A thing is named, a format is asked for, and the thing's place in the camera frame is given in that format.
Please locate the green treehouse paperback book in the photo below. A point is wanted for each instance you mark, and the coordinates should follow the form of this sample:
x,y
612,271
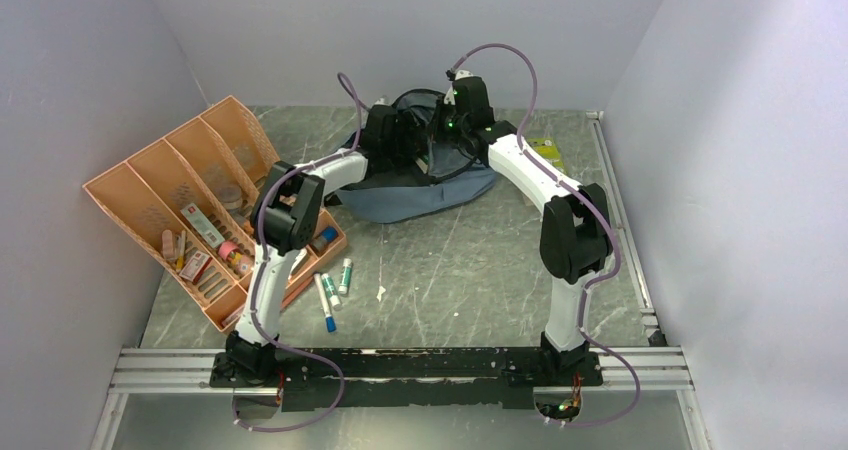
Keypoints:
x,y
424,163

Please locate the orange plastic desk organizer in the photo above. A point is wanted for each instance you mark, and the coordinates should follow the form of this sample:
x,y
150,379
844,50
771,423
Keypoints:
x,y
186,199

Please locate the blue capped whiteboard marker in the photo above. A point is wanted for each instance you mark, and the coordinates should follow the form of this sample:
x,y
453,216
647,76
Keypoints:
x,y
325,304

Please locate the lime green paperback book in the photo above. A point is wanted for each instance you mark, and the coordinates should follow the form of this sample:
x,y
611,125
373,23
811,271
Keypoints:
x,y
549,151

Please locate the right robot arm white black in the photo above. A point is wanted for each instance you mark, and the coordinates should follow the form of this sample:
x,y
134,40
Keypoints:
x,y
573,245

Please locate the wooden clips in organizer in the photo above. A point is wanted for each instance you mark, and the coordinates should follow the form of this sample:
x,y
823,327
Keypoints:
x,y
173,248

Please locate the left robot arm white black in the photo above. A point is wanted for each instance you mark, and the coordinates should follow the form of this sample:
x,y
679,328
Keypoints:
x,y
284,220

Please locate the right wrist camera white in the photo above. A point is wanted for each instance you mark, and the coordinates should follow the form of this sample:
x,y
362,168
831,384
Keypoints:
x,y
462,74

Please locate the pink tape roll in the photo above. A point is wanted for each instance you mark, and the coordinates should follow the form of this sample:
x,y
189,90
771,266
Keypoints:
x,y
229,251

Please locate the red white card box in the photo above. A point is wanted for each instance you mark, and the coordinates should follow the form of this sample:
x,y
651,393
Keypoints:
x,y
202,225

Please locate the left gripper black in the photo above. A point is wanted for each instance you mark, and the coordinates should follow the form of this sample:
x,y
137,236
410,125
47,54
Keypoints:
x,y
414,143

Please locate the green white glue stick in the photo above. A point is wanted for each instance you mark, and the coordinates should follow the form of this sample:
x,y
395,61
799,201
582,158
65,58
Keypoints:
x,y
331,292

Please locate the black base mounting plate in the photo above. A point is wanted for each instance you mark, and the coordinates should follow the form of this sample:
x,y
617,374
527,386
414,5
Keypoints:
x,y
313,378

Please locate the blue backpack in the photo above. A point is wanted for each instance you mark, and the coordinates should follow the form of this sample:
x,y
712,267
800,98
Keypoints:
x,y
455,177

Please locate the blue capped bottle in organizer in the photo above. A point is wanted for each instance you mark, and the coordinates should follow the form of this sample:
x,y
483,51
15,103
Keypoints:
x,y
321,242

